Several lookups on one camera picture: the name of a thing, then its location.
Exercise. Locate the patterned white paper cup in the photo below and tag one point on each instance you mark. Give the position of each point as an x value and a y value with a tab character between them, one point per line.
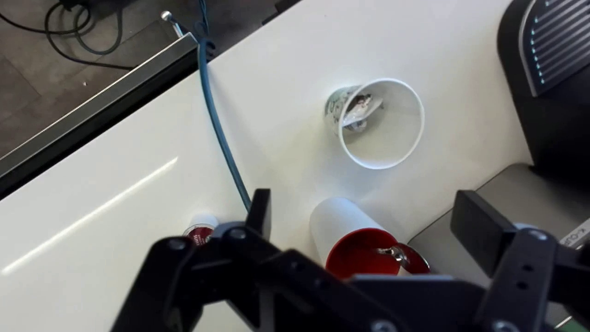
387	135

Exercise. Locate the dark wood counter cabinet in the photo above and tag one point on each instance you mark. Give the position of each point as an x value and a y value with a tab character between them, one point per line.
92	117

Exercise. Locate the black silver Keurig coffee machine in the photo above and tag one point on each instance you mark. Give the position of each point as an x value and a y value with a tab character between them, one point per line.
558	80

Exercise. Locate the white mug red inside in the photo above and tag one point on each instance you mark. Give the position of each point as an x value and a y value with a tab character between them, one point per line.
343	237

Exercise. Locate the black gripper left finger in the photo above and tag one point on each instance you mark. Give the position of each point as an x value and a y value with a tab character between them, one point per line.
202	277

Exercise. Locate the metal spoon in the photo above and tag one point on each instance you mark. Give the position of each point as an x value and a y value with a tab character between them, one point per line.
392	253

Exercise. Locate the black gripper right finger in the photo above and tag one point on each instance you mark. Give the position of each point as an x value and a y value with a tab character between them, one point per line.
527	277

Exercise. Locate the crumpled sweetener packet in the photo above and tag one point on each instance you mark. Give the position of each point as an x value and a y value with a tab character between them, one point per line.
359	110

